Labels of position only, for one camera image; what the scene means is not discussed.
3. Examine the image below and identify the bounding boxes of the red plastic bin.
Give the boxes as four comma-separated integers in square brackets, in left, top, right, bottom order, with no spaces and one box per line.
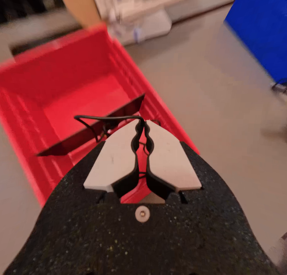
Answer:
[0,24,200,207]

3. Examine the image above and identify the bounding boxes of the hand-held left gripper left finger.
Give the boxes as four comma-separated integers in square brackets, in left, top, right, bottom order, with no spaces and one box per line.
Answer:
[83,119,141,198]

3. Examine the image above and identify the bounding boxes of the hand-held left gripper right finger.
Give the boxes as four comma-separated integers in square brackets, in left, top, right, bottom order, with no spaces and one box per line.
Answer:
[144,120,202,200]

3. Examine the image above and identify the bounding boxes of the instruction sheet on stand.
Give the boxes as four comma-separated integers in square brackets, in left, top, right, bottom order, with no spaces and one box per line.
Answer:
[56,0,203,47]

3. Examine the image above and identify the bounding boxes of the smooth black cable grey plugs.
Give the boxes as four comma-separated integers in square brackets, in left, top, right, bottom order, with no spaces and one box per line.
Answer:
[74,114,161,180]

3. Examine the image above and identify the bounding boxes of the blue plastic bin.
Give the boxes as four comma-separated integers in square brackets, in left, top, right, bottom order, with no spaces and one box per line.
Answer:
[224,0,287,85]

